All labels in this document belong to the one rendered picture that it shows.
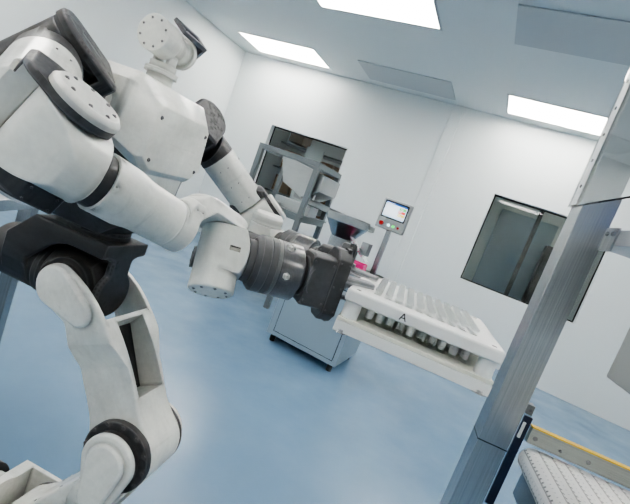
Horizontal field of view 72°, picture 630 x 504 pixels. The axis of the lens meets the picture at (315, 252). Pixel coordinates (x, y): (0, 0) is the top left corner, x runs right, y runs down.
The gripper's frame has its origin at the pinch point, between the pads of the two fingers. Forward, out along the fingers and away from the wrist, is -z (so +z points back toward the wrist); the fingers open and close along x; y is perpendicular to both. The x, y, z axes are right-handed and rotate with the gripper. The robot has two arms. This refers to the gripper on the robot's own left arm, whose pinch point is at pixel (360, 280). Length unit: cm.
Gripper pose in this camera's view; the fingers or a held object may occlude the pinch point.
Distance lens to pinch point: 84.6
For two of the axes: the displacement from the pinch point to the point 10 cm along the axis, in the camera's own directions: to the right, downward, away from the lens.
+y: -3.5, 0.0, -9.4
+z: -8.8, -3.5, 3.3
